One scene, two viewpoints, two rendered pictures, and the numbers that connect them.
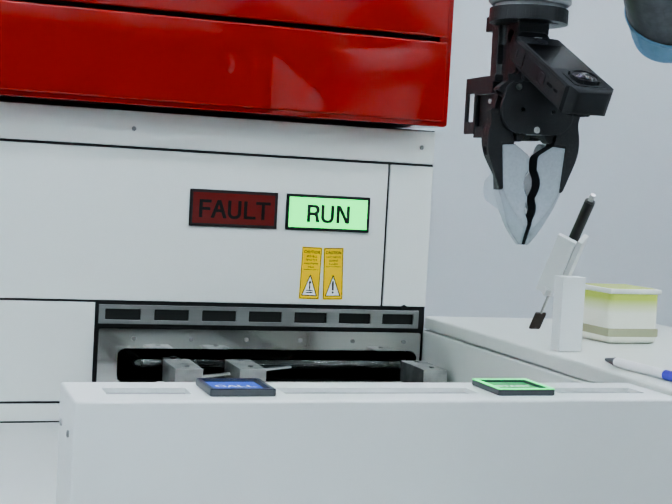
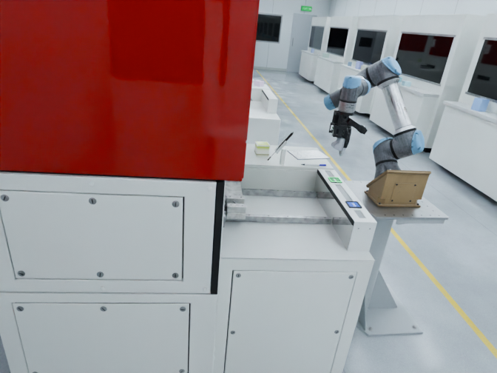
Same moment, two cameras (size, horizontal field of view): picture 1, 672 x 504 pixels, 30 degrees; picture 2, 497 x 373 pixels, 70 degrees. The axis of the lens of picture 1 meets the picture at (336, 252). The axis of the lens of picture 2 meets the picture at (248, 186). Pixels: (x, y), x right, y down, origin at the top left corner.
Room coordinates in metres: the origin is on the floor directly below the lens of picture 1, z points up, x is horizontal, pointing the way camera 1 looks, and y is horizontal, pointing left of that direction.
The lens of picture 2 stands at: (1.23, 1.53, 1.63)
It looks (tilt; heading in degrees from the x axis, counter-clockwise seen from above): 25 degrees down; 281
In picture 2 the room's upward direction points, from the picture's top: 6 degrees clockwise
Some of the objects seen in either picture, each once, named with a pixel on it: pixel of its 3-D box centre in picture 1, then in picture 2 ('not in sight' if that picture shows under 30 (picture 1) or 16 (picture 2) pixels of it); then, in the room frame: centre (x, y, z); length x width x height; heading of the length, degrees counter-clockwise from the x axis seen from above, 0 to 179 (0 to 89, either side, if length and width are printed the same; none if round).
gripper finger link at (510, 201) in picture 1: (500, 192); (339, 146); (1.15, -0.15, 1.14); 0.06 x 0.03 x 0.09; 19
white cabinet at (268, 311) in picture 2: not in sight; (270, 267); (1.39, -0.10, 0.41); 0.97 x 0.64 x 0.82; 109
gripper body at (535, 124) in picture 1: (521, 77); (342, 123); (1.16, -0.16, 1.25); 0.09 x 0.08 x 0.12; 19
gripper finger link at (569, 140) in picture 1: (551, 143); not in sight; (1.14, -0.19, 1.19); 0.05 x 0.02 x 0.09; 109
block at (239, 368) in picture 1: (244, 374); (235, 199); (1.57, 0.11, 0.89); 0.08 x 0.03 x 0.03; 19
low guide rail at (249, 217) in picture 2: not in sight; (277, 218); (1.36, 0.10, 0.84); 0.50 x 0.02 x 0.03; 19
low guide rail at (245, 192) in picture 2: not in sight; (269, 192); (1.45, -0.16, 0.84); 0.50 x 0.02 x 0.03; 19
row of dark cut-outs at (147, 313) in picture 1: (264, 316); not in sight; (1.66, 0.09, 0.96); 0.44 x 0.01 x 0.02; 109
